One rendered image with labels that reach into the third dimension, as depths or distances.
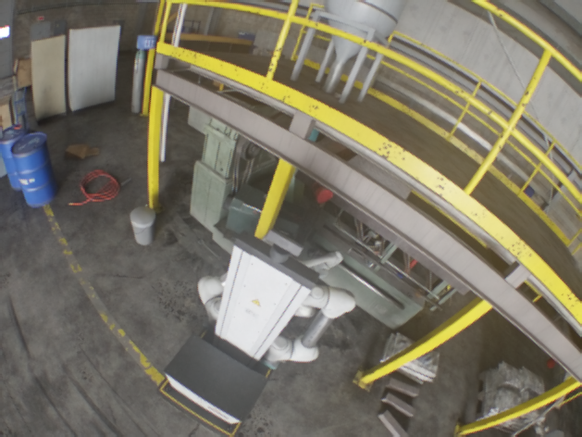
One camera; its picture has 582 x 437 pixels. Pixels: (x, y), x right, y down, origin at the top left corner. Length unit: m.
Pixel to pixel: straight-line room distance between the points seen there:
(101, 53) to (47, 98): 1.61
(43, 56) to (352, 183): 6.46
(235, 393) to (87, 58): 6.72
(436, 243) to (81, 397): 3.04
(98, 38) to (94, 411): 6.64
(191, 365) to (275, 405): 1.13
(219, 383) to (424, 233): 1.54
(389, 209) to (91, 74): 6.67
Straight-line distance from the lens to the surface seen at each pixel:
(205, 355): 1.72
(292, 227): 2.60
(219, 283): 1.93
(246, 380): 1.71
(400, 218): 1.63
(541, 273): 1.85
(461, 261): 1.75
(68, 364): 2.82
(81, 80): 6.94
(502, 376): 4.29
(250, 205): 2.57
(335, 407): 2.82
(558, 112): 6.43
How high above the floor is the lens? 2.49
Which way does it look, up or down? 39 degrees down
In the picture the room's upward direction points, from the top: 24 degrees clockwise
